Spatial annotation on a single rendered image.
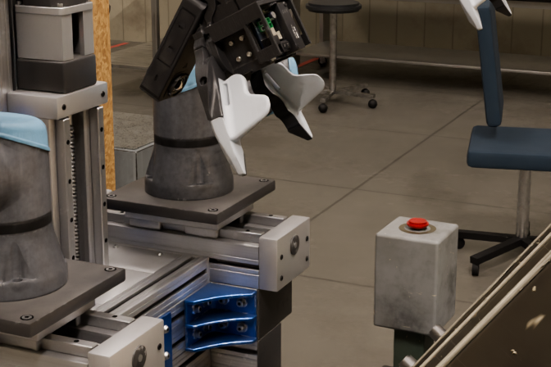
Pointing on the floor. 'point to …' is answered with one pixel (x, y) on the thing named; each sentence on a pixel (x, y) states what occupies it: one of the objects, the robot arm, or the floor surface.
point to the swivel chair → (503, 147)
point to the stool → (333, 6)
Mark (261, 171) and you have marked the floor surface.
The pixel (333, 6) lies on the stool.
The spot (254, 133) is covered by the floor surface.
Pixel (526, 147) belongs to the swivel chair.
